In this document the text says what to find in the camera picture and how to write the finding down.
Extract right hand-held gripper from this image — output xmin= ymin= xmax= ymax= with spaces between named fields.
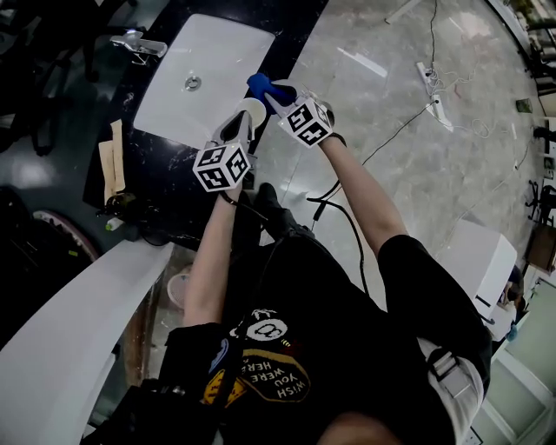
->
xmin=262 ymin=79 xmax=335 ymax=149

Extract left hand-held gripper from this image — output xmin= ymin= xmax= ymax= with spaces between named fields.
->
xmin=192 ymin=110 xmax=259 ymax=193

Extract blue cloth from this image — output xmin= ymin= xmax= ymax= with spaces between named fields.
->
xmin=246 ymin=72 xmax=299 ymax=116

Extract white cup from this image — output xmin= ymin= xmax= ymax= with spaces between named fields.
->
xmin=235 ymin=97 xmax=267 ymax=130

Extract person's right forearm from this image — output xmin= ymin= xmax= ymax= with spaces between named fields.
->
xmin=319 ymin=134 xmax=409 ymax=257

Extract person's left forearm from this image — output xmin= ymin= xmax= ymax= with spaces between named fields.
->
xmin=182 ymin=190 xmax=244 ymax=327

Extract white rectangular sink basin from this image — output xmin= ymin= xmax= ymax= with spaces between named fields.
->
xmin=133 ymin=12 xmax=276 ymax=151

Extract person's black shoe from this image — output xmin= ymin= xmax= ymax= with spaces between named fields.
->
xmin=254 ymin=182 xmax=314 ymax=244

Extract light wooden board pieces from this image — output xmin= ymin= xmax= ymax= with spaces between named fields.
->
xmin=97 ymin=119 xmax=127 ymax=203

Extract chrome faucet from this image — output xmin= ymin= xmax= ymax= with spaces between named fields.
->
xmin=109 ymin=29 xmax=169 ymax=66

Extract dark green wine bottle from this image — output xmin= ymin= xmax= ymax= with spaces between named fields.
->
xmin=96 ymin=192 xmax=151 ymax=218

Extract black round pot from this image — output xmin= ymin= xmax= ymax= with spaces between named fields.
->
xmin=129 ymin=221 xmax=175 ymax=248

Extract white table leg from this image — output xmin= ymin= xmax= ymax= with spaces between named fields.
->
xmin=384 ymin=0 xmax=425 ymax=25

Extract pink plastic basket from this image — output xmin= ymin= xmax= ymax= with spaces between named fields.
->
xmin=167 ymin=271 xmax=192 ymax=312

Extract white-rimmed wheel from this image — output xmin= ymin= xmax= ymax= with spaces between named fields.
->
xmin=32 ymin=209 xmax=99 ymax=262

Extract black office chair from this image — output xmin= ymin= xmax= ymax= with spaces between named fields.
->
xmin=0 ymin=86 xmax=75 ymax=157
xmin=0 ymin=0 xmax=140 ymax=83

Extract person's black printed t-shirt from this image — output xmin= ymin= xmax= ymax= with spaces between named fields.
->
xmin=158 ymin=234 xmax=494 ymax=445

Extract white cabinet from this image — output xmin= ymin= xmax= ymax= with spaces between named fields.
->
xmin=436 ymin=219 xmax=518 ymax=321

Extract white curved shelf unit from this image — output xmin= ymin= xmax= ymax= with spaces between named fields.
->
xmin=0 ymin=236 xmax=175 ymax=445

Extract black chair base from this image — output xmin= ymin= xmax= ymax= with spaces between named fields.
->
xmin=525 ymin=180 xmax=556 ymax=227

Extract black floor cable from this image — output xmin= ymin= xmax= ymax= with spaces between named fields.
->
xmin=362 ymin=0 xmax=439 ymax=166

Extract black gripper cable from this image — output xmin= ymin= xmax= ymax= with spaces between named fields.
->
xmin=306 ymin=180 xmax=370 ymax=296

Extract white floor cable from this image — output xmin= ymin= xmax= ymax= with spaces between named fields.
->
xmin=427 ymin=56 xmax=533 ymax=170

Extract grey bag strap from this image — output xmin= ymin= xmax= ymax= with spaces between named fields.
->
xmin=416 ymin=336 xmax=486 ymax=440

